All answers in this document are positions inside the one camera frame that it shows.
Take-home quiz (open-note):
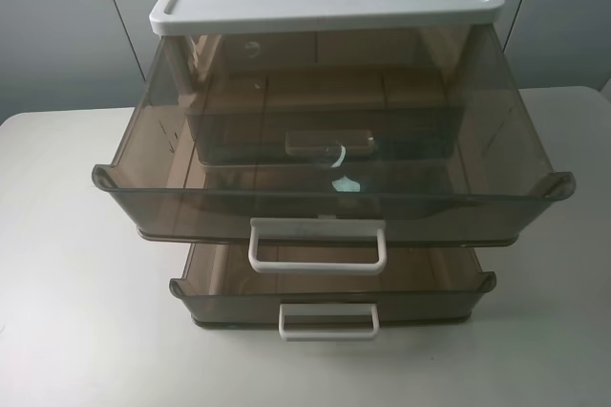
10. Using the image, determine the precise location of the smoky transparent drawer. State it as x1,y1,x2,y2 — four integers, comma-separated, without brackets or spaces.
92,25,576,249
185,67,465,166
170,244,496,337

